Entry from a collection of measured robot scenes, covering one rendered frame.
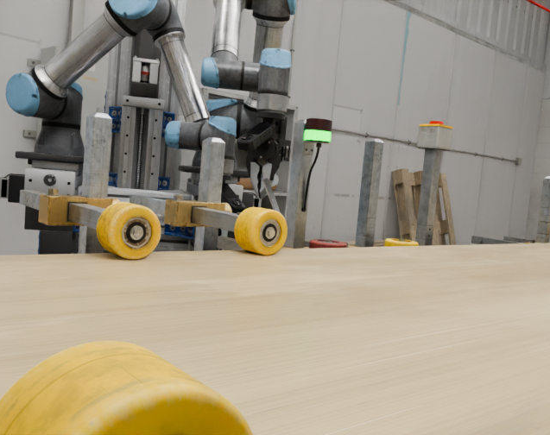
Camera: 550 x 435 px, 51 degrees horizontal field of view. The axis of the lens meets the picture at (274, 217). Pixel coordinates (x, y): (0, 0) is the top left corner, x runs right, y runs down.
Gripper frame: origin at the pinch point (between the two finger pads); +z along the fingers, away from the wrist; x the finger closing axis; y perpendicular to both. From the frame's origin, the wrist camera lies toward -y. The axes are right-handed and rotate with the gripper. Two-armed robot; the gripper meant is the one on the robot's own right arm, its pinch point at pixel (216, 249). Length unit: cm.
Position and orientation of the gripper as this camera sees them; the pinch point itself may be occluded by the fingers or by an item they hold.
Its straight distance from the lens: 158.3
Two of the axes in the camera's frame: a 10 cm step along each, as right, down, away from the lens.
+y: -6.3, -1.2, 7.6
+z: -0.9, 9.9, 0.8
